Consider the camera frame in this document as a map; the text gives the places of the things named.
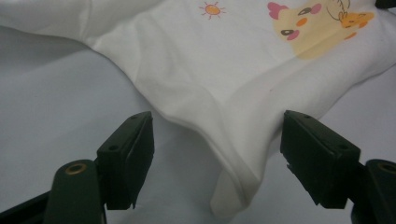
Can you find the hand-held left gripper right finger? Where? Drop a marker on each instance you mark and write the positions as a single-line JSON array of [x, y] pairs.
[[320, 158]]

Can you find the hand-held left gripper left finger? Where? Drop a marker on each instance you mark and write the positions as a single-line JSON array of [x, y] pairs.
[[127, 161]]

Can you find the white baby shirt chick print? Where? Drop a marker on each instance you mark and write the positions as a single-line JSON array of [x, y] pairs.
[[218, 77]]

